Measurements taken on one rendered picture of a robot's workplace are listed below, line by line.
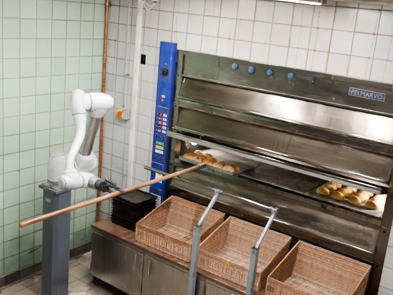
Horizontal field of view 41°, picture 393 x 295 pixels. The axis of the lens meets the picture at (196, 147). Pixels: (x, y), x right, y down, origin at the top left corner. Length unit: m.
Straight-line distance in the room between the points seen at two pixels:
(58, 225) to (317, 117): 2.15
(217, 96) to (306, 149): 0.84
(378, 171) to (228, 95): 1.28
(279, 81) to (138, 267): 1.86
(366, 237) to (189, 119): 1.69
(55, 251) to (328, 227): 2.13
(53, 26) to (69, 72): 0.43
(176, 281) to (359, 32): 2.24
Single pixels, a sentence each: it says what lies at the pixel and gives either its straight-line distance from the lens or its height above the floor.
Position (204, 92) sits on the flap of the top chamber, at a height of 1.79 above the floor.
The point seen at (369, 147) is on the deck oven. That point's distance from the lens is 3.75.
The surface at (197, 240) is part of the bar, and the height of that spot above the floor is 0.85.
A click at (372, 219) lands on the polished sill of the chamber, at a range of 3.85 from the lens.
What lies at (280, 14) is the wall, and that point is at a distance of 3.95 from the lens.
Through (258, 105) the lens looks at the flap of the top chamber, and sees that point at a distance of 4.04.
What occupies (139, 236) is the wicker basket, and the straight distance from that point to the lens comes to 4.36.
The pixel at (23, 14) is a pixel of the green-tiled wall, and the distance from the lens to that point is 4.41.
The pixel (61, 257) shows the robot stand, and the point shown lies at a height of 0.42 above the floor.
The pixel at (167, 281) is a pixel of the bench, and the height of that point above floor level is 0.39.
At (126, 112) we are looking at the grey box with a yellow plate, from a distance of 4.82.
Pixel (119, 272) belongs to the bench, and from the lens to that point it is 4.59.
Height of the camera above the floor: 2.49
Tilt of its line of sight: 15 degrees down
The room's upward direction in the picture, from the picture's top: 5 degrees clockwise
